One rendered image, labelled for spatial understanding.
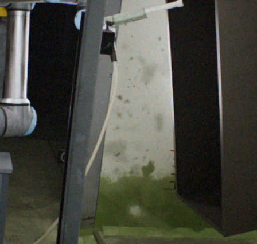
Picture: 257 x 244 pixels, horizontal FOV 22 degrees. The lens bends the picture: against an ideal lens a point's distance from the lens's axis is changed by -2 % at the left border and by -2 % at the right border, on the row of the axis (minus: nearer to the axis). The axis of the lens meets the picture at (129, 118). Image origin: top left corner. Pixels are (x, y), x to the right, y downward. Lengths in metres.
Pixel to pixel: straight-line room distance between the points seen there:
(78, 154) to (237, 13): 1.21
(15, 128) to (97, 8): 1.44
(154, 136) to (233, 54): 1.29
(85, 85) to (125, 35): 2.01
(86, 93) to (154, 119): 2.13
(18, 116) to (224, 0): 1.13
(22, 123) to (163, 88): 1.10
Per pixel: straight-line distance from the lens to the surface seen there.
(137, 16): 2.98
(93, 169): 3.96
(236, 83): 2.88
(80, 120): 1.87
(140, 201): 4.09
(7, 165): 3.13
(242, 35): 2.86
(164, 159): 4.05
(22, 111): 3.18
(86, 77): 1.85
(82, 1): 2.72
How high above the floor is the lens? 1.50
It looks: 11 degrees down
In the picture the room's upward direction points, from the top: 7 degrees clockwise
